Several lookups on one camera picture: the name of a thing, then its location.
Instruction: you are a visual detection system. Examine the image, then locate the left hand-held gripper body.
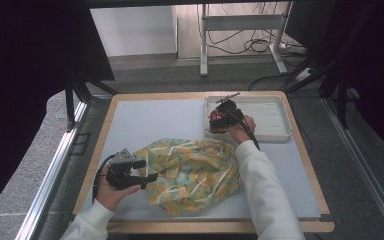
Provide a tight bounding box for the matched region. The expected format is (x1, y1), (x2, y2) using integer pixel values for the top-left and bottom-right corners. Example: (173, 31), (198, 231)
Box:
(105, 148), (149, 192)

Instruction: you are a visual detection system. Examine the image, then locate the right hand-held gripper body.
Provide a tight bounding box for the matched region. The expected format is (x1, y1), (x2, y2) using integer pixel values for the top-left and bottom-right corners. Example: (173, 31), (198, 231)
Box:
(209, 92), (248, 132)

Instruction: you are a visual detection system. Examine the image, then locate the person's left hand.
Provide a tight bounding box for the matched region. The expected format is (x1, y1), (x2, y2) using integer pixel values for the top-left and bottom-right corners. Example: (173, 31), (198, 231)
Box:
(94, 164), (143, 212)

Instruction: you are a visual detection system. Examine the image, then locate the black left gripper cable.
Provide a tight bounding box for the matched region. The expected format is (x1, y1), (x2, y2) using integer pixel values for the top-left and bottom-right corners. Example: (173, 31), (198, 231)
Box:
(91, 153), (118, 205)

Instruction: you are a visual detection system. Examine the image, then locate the tangle of black floor cables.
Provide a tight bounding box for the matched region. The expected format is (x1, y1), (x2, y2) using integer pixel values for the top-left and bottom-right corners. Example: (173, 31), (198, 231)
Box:
(197, 2), (309, 57)

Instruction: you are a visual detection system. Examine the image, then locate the long black floor cable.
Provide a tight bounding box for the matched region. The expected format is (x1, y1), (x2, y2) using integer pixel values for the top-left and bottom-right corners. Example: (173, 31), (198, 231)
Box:
(247, 70), (302, 92)

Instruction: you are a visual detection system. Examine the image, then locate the small red object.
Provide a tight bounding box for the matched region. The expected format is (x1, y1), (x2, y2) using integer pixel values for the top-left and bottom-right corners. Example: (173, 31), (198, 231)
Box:
(208, 110), (225, 135)

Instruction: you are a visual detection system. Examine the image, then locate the person's right hand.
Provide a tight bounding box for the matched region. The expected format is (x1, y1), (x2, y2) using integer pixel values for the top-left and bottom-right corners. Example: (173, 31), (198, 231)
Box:
(227, 114), (257, 145)

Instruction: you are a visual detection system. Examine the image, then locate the black metal stand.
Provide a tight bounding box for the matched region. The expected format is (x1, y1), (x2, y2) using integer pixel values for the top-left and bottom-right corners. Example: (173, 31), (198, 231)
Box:
(63, 75), (119, 132)
(285, 56), (352, 130)

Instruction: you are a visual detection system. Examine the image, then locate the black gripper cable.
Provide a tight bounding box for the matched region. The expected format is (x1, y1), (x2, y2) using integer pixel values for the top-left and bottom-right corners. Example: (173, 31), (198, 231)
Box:
(233, 109), (262, 152)
(91, 153), (118, 205)

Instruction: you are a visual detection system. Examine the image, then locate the light grey table mat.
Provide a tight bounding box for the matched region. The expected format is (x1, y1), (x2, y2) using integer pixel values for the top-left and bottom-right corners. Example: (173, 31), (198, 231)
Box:
(80, 98), (323, 222)

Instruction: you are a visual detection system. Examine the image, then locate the white metal desk frame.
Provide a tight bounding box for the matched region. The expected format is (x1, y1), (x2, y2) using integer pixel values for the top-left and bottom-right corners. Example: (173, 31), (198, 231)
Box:
(199, 2), (290, 78)

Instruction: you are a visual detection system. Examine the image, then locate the black curtain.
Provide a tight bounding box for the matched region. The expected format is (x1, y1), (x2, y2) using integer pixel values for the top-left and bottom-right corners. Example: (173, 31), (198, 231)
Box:
(284, 0), (384, 165)
(0, 0), (116, 225)

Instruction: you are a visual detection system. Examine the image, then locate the white plastic tray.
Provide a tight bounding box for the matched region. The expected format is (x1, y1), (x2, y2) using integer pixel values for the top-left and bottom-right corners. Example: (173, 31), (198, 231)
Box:
(203, 95), (294, 144)

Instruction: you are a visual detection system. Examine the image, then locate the green yellow floral cloth bag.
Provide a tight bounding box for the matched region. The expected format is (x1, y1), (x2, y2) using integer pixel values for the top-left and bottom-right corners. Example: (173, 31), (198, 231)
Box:
(133, 137), (245, 217)

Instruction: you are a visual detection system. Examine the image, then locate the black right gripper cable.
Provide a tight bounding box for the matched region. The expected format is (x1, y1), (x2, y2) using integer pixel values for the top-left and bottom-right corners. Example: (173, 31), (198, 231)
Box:
(233, 109), (262, 152)

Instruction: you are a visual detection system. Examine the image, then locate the white power strip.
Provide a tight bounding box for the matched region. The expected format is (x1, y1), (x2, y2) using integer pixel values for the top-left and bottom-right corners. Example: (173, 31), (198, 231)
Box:
(294, 67), (315, 83)

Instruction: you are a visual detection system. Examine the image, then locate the aluminium rail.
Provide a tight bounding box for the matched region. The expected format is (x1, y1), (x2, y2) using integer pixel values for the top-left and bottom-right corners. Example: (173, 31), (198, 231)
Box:
(14, 99), (92, 240)
(320, 96), (384, 240)

